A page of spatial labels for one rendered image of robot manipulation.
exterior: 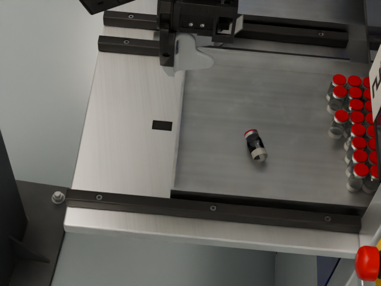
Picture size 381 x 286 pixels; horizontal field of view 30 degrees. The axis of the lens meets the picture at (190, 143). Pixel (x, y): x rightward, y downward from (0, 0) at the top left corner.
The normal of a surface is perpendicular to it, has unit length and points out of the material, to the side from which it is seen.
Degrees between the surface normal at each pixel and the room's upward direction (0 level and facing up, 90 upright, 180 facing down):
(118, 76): 0
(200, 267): 0
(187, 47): 93
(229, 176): 0
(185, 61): 93
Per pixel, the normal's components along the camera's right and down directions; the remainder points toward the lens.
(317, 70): -0.07, 0.82
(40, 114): 0.05, -0.57
